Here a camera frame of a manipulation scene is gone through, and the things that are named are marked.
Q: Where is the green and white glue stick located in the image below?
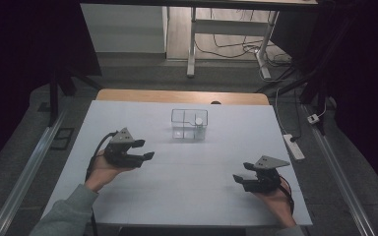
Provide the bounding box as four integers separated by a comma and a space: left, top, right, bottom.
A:
194, 117, 208, 141

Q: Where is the person's right hand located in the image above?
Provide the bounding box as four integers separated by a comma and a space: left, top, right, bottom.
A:
251, 181, 297, 228

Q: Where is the black plug with cable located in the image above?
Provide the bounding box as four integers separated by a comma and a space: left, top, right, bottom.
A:
289, 88, 304, 144

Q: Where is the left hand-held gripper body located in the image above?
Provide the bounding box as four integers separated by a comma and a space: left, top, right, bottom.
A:
102, 127, 146, 169

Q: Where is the clear plastic organizer box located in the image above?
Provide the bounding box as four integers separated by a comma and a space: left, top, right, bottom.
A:
170, 108, 209, 142

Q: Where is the tangle of floor cables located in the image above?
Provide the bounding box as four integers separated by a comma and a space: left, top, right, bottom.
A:
195, 8, 292, 68

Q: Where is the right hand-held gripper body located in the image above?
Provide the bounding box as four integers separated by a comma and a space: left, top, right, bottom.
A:
241, 155, 291, 194

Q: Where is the black metal stand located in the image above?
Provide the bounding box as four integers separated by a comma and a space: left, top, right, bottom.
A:
46, 63, 103, 128

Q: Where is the wooden table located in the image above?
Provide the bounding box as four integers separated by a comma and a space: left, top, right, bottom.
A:
95, 88, 271, 106

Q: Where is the black floor box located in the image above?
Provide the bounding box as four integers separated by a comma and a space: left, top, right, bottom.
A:
49, 127, 75, 151

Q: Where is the person's left hand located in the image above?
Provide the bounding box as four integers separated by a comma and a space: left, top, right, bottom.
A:
84, 148, 135, 194

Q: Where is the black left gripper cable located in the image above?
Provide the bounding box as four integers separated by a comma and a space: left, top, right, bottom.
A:
85, 130, 118, 236

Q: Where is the black curtain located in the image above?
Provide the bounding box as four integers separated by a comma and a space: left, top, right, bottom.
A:
270, 0, 378, 201
0, 0, 102, 180

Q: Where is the white table cover sheet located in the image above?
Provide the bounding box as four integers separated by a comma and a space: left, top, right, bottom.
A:
39, 99, 313, 228

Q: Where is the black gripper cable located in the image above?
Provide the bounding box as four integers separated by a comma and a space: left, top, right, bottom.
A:
85, 130, 118, 236
277, 175, 295, 214

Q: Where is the white desk frame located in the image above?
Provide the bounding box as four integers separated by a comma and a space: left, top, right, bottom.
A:
186, 6, 281, 81

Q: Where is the aluminium rail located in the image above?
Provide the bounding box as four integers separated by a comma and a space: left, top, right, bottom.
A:
0, 107, 69, 236
302, 103, 378, 236

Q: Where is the white power strip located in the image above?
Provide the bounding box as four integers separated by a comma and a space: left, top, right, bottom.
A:
283, 133, 306, 161

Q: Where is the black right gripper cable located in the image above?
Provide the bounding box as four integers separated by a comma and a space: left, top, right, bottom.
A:
277, 175, 295, 214

